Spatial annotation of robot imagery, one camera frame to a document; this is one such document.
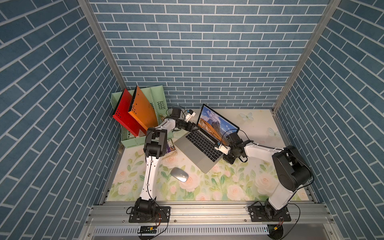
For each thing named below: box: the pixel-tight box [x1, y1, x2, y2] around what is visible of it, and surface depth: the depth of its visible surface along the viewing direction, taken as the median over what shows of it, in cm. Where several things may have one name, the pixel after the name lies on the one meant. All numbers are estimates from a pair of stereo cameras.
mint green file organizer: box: [137, 85, 174, 139], surface depth 105 cm
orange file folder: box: [128, 85, 158, 131], surface depth 91 cm
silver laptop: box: [174, 103, 240, 174], surface depth 99 cm
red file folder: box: [112, 88, 148, 137], surface depth 85 cm
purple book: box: [166, 138, 176, 153], surface depth 98 cm
